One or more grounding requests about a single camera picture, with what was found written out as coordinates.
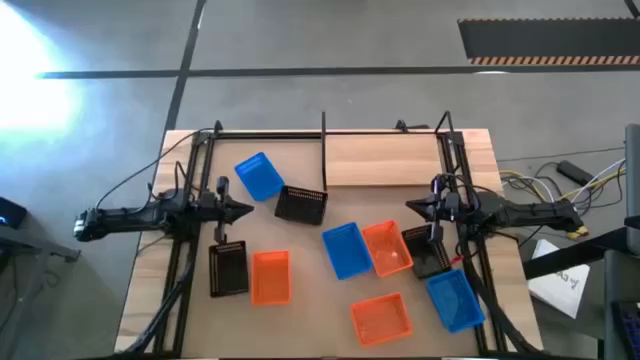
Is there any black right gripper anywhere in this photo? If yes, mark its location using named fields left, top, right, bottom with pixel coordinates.
left=405, top=174, right=470, bottom=245

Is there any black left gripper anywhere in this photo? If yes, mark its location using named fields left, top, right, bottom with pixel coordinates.
left=199, top=175, right=255, bottom=246

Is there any blue plastic basket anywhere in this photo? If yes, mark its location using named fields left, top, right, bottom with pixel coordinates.
left=321, top=221, right=375, bottom=281
left=233, top=151, right=286, bottom=203
left=425, top=268, right=487, bottom=335

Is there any black plastic basket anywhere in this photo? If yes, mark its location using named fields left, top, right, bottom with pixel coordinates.
left=401, top=223, right=452, bottom=280
left=208, top=240, right=250, bottom=299
left=273, top=185, right=330, bottom=227

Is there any orange plastic basket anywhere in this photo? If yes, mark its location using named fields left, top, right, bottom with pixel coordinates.
left=250, top=250, right=292, bottom=307
left=349, top=291, right=414, bottom=348
left=360, top=219, right=415, bottom=279

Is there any wooden shelf board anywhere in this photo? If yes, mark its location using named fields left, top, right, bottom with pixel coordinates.
left=324, top=133, right=444, bottom=188

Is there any black power brick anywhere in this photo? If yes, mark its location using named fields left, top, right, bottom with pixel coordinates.
left=556, top=159, right=595, bottom=186

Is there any white paper sheet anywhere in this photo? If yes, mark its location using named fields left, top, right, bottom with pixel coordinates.
left=527, top=238, right=591, bottom=320

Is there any black diagonal bar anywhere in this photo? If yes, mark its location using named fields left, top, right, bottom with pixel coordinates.
left=522, top=214, right=640, bottom=281

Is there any grey metal stand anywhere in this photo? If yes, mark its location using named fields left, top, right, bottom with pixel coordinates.
left=0, top=224, right=82, bottom=360

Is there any grey desk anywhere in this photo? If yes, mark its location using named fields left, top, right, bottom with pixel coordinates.
left=602, top=123, right=640, bottom=360

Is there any black hazard-striped floor mat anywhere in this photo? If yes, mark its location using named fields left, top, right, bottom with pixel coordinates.
left=457, top=17, right=640, bottom=66

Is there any black device with blue light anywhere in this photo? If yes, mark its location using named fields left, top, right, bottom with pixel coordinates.
left=0, top=196, right=29, bottom=230

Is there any black keyboard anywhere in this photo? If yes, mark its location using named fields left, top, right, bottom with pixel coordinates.
left=612, top=299, right=640, bottom=360

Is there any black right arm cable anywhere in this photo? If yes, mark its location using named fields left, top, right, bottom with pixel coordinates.
left=433, top=172, right=484, bottom=204

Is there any black aluminium table frame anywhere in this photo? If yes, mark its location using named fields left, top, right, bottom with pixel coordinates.
left=119, top=119, right=540, bottom=357

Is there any long black cable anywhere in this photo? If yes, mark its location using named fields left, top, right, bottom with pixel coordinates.
left=93, top=127, right=217, bottom=211

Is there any black metal shelf frame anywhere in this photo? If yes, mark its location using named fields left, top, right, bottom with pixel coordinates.
left=321, top=109, right=457, bottom=193

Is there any yellow cable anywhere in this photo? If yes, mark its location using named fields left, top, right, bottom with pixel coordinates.
left=499, top=168, right=627, bottom=202

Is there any white cable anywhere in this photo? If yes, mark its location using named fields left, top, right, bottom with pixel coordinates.
left=509, top=158, right=627, bottom=204

